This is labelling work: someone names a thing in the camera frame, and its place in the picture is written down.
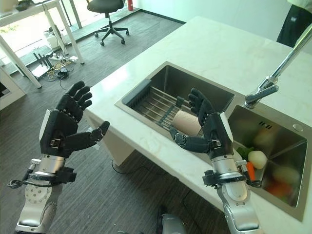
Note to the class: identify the white table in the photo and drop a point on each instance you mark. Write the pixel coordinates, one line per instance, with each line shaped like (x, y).
(56, 24)

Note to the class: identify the white round vegetable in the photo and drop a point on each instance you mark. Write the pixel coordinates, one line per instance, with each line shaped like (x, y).
(258, 159)

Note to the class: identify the white cabinet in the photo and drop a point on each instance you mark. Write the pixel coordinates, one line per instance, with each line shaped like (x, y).
(9, 87)

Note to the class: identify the chrome faucet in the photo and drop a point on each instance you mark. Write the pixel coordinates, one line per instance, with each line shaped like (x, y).
(280, 68)

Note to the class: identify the red fire extinguisher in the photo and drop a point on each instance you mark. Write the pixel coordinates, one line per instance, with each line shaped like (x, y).
(130, 5)

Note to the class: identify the orange carrot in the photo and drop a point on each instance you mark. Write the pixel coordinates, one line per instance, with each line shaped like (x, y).
(251, 170)

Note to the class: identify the stainless steel double sink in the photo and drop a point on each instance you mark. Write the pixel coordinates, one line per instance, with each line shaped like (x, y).
(280, 146)

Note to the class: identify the person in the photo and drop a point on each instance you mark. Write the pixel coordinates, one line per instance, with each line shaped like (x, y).
(296, 24)

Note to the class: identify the beige cup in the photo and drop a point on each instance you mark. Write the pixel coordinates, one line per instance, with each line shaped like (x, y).
(186, 120)

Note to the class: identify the grey metal drain rack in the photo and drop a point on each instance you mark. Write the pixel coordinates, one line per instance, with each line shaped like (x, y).
(151, 102)

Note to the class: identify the black office chair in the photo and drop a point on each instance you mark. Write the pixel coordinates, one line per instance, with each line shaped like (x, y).
(109, 24)

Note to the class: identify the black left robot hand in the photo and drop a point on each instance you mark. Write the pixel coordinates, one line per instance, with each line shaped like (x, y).
(58, 126)

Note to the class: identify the dark bowl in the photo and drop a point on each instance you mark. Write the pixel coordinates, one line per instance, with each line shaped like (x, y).
(23, 5)

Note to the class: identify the white power strip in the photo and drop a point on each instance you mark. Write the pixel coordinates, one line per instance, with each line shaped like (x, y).
(65, 59)

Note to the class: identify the green leafy vegetable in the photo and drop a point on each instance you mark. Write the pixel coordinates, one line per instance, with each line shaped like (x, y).
(243, 150)

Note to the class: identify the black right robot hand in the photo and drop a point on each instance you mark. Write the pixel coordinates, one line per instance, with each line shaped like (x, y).
(217, 131)

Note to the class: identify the black power adapter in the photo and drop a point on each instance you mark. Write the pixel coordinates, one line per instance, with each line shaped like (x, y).
(63, 72)

